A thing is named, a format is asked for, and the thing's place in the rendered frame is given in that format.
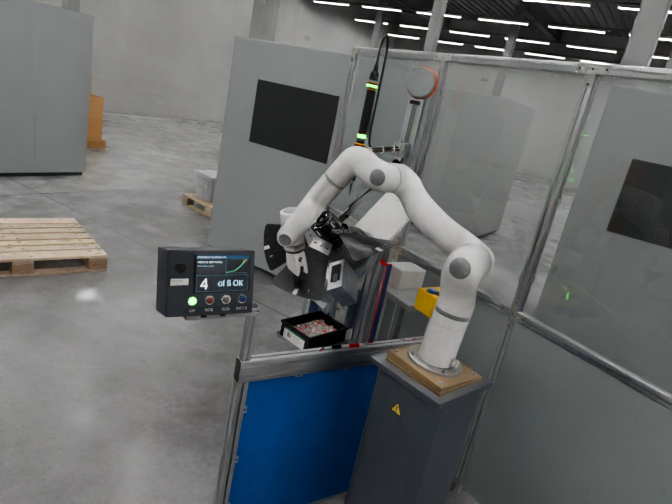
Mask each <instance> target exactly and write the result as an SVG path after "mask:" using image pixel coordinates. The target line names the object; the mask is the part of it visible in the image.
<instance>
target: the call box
mask: <svg viewBox="0 0 672 504"><path fill-rule="evenodd" d="M429 288H435V289H437V290H438V293H440V287H427V288H419V290H418V294H417V298H416V301H415V305H414V308H416V309H417V310H419V311H420V312H422V313H423V314H424V315H426V316H427V317H429V318H431V316H432V313H433V310H434V308H435V305H436V302H437V299H438V297H439V296H437V295H436V294H434V293H431V292H429V291H428V290H429Z"/></svg>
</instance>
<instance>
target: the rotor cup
mask: <svg viewBox="0 0 672 504"><path fill-rule="evenodd" d="M321 218H324V219H323V221H321V222H320V221H319V220H320V219H321ZM330 223H332V224H333V225H334V226H335V227H334V228H333V226H332V225H331V224H330ZM310 228H311V229H312V231H313V232H314V233H315V234H316V235H317V236H318V237H319V238H321V239H323V240H325V241H327V242H329V243H331V244H332V245H333V246H332V249H331V250H334V249H337V248H339V247H340V246H342V245H343V244H344V242H343V241H342V239H341V238H340V236H339V235H336V234H333V233H330V232H333V231H331V230H332V229H342V228H345V229H346V230H349V231H350V228H349V227H348V226H347V224H345V223H341V221H340V220H339V219H338V217H337V216H336V215H335V214H334V212H333V211H332V210H330V209H324V211H323V212H322V213H321V215H320V216H319V217H318V219H317V220H316V221H315V222H314V224H313V225H312V226H311V227H310ZM316 231H318V232H319V234H320V235H321V236H320V235H319V234H318V233H317V232H316Z"/></svg>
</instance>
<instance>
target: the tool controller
mask: <svg viewBox="0 0 672 504"><path fill-rule="evenodd" d="M254 259H255V251H254V250H250V249H245V248H241V247H172V246H160V247H158V261H157V293H156V310H157V311H158V312H159V313H161V314H162V315H163V316H165V317H167V318H170V317H187V316H200V317H201V318H206V317H207V315H219V314H220V316H226V314H235V313H250V312H252V302H253V281H254ZM196 275H213V288H212V292H196V293H195V286H196ZM241 294H244V295H245V296H246V301H245V302H244V303H240V302H238V297H239V295H241ZM224 295H229V296H230V298H231V300H230V302H229V303H228V304H224V303H223V302H222V297H223V296H224ZM191 296H194V297H196V298H197V303H196V304H195V305H194V306H191V305H189V304H188V299H189V297H191ZM207 296H213V298H214V302H213V304H211V305H208V304H206V303H205V298H206V297H207Z"/></svg>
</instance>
